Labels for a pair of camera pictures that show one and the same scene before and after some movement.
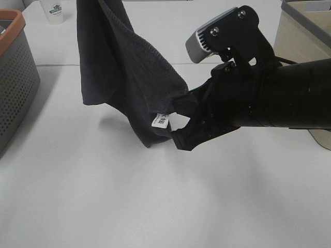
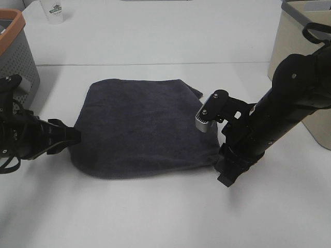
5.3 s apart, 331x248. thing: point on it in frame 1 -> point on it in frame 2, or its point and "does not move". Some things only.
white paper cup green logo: [54, 10] does not move
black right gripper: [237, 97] -> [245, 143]
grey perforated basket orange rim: [19, 78] does not move
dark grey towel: [120, 68] -> [134, 127]
